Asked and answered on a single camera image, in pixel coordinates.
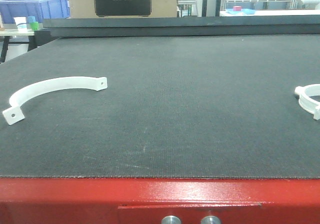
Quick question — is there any white PVC pipe clamp ring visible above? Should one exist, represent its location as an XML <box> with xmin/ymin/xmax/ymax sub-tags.
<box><xmin>292</xmin><ymin>83</ymin><xmax>320</xmax><ymax>121</ymax></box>

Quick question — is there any left silver knob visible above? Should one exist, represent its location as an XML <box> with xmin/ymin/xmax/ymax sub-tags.
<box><xmin>161</xmin><ymin>215</ymin><xmax>182</xmax><ymax>224</ymax></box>

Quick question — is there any silver knob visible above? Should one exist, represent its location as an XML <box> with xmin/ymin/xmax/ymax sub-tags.
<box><xmin>200</xmin><ymin>215</ymin><xmax>222</xmax><ymax>224</ymax></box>
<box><xmin>161</xmin><ymin>215</ymin><xmax>182</xmax><ymax>224</ymax></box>

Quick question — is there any pink cube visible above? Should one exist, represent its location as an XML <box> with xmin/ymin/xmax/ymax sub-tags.
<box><xmin>232</xmin><ymin>5</ymin><xmax>242</xmax><ymax>12</ymax></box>

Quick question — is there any right silver knob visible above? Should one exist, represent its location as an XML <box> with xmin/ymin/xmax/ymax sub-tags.
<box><xmin>200</xmin><ymin>215</ymin><xmax>222</xmax><ymax>224</ymax></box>

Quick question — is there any large cardboard box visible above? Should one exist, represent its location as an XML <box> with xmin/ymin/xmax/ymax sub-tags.
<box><xmin>68</xmin><ymin>0</ymin><xmax>178</xmax><ymax>19</ymax></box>

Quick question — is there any green plastic cup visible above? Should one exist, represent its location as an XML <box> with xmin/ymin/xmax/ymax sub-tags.
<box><xmin>29</xmin><ymin>21</ymin><xmax>40</xmax><ymax>31</ymax></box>

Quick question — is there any blue plastic crate on table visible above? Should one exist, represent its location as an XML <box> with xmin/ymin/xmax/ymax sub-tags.
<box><xmin>0</xmin><ymin>0</ymin><xmax>70</xmax><ymax>24</ymax></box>

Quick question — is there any light blue plastic cup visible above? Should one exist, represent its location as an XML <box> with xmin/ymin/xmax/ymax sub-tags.
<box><xmin>27</xmin><ymin>16</ymin><xmax>36</xmax><ymax>24</ymax></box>

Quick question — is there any white paper cup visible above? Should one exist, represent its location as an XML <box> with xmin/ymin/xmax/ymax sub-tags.
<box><xmin>13</xmin><ymin>16</ymin><xmax>28</xmax><ymax>33</ymax></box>

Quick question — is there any folding side table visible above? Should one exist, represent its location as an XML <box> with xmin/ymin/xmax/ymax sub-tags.
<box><xmin>0</xmin><ymin>27</ymin><xmax>48</xmax><ymax>64</ymax></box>

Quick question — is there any white half-ring pipe clamp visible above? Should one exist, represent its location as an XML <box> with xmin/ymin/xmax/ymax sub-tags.
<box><xmin>2</xmin><ymin>76</ymin><xmax>108</xmax><ymax>126</ymax></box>

